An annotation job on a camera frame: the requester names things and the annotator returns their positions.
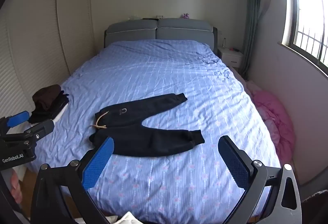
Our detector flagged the bed with blue sheet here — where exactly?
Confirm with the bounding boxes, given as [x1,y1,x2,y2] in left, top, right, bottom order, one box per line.
[28,39,281,223]

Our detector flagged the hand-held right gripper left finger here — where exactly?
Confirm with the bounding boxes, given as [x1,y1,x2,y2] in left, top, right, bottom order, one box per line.
[30,136,115,224]

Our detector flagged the window with metal bars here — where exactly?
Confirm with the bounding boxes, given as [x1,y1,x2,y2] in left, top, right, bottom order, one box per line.
[278,0,328,73]

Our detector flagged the white louvered wardrobe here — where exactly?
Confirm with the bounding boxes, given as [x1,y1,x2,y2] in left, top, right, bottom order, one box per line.
[0,0,97,117]

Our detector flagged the grey-green curtain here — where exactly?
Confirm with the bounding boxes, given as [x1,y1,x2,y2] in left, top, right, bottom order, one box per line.
[241,0,264,79]

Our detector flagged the black drawstring pants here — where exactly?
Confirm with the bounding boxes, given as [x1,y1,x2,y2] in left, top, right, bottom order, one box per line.
[89,93,205,157]

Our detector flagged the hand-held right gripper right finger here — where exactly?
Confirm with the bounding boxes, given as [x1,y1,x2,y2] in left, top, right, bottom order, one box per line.
[218,135,301,224]

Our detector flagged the white nightstand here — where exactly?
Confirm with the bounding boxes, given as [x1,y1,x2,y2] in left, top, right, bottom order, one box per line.
[218,47,243,69]

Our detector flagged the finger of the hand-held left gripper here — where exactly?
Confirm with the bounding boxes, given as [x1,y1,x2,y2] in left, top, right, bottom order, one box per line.
[24,119,55,138]
[6,111,30,128]

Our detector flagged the grey padded headboard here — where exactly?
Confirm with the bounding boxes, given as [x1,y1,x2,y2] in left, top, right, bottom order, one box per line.
[104,18,218,55]

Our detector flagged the white cloth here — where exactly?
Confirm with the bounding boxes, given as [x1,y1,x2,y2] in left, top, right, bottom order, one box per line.
[102,211,144,224]

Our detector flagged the pink blanket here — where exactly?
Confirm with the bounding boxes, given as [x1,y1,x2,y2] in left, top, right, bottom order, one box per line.
[246,80,296,163]

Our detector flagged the person's left hand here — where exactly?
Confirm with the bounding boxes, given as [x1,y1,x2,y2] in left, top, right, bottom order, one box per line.
[10,171,25,210]

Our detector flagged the stack of folded dark clothes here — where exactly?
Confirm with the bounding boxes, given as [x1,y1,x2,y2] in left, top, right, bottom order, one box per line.
[28,84,70,124]

